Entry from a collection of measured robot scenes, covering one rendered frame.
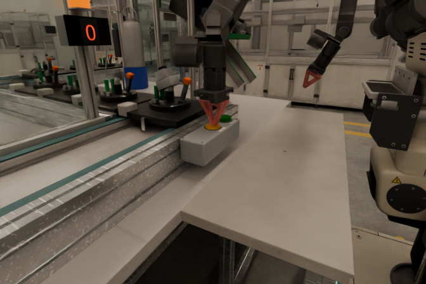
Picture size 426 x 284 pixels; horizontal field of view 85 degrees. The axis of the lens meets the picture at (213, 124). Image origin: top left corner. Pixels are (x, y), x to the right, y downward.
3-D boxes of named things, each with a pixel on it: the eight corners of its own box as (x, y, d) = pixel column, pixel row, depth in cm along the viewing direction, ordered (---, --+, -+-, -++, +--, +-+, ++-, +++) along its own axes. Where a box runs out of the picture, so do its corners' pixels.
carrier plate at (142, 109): (217, 108, 85) (217, 103, 84) (177, 129, 65) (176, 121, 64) (166, 100, 96) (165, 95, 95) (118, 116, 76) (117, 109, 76)
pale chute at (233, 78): (238, 88, 101) (245, 82, 98) (219, 93, 92) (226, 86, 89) (203, 40, 107) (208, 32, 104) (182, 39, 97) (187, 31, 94)
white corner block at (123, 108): (138, 114, 78) (137, 103, 77) (127, 118, 74) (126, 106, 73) (129, 112, 80) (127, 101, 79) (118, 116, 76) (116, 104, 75)
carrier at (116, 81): (163, 100, 97) (161, 69, 92) (115, 115, 77) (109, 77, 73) (123, 94, 108) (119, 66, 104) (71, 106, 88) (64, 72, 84)
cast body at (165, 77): (180, 83, 78) (173, 63, 77) (171, 85, 74) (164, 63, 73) (163, 90, 82) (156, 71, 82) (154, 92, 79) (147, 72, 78)
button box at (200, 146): (239, 137, 72) (239, 118, 70) (203, 167, 55) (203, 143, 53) (219, 133, 76) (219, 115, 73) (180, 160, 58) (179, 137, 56)
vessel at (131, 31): (149, 66, 167) (144, 7, 154) (134, 68, 156) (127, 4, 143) (135, 64, 174) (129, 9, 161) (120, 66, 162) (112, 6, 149)
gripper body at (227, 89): (193, 98, 57) (192, 67, 55) (213, 91, 66) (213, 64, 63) (215, 101, 54) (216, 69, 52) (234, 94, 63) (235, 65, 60)
